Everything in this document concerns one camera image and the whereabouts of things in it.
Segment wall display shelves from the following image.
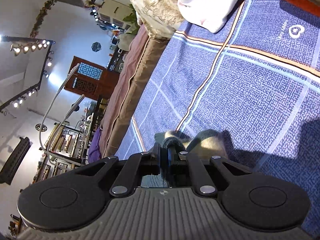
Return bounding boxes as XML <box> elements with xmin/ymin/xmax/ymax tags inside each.
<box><xmin>33</xmin><ymin>97</ymin><xmax>109</xmax><ymax>183</ymax></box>

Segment purple cloth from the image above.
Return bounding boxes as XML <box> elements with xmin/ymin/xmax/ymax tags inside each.
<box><xmin>87</xmin><ymin>127</ymin><xmax>101</xmax><ymax>164</ymax></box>

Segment black wall shelf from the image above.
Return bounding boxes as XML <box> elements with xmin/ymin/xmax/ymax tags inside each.
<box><xmin>0</xmin><ymin>137</ymin><xmax>31</xmax><ymax>185</ymax></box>

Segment green cream checkered sweater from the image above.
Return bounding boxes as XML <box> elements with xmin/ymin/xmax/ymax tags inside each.
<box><xmin>148</xmin><ymin>129</ymin><xmax>228</xmax><ymax>187</ymax></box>

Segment beige floral pillow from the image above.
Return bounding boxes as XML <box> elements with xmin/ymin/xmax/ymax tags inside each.
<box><xmin>130</xmin><ymin>0</ymin><xmax>184</xmax><ymax>40</ymax></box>

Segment pink brown bed cover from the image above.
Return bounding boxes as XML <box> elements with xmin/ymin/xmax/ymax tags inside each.
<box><xmin>99</xmin><ymin>26</ymin><xmax>169</xmax><ymax>158</ymax></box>

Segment blue plaid blanket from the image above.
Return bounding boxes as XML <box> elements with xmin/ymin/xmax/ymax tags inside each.
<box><xmin>117</xmin><ymin>0</ymin><xmax>319</xmax><ymax>237</ymax></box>

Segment ceiling track lights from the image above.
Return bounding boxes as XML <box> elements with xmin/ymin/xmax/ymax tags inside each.
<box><xmin>1</xmin><ymin>36</ymin><xmax>56</xmax><ymax>116</ymax></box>

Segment red wooden door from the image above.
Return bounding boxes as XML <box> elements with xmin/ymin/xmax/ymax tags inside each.
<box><xmin>64</xmin><ymin>56</ymin><xmax>120</xmax><ymax>101</ymax></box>

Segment green potted plant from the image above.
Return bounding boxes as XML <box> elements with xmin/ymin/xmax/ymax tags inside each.
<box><xmin>123</xmin><ymin>4</ymin><xmax>140</xmax><ymax>35</ymax></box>

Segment red folded garment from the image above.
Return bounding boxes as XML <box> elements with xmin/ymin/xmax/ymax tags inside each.
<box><xmin>283</xmin><ymin>0</ymin><xmax>320</xmax><ymax>17</ymax></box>

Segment cream drawer cabinet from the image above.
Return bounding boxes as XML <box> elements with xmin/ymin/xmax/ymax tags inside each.
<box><xmin>98</xmin><ymin>0</ymin><xmax>132</xmax><ymax>30</ymax></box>

